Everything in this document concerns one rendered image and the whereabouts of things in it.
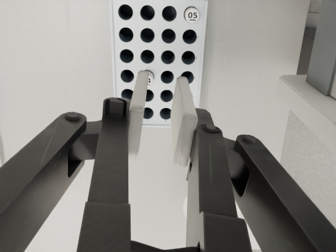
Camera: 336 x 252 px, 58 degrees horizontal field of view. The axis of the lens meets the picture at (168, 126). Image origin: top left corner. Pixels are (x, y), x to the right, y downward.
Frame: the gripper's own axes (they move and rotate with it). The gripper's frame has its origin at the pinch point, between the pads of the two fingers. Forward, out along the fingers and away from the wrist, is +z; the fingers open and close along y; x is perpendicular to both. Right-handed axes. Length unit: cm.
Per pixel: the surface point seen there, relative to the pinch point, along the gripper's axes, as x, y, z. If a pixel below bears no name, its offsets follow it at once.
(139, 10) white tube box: 4.6, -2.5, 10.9
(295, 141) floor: -43, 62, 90
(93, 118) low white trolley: -8.1, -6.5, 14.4
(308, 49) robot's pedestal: -4, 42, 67
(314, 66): 3.2, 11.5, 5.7
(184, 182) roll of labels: -14.4, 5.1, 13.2
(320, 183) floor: -62, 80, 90
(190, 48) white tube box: 2.0, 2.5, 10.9
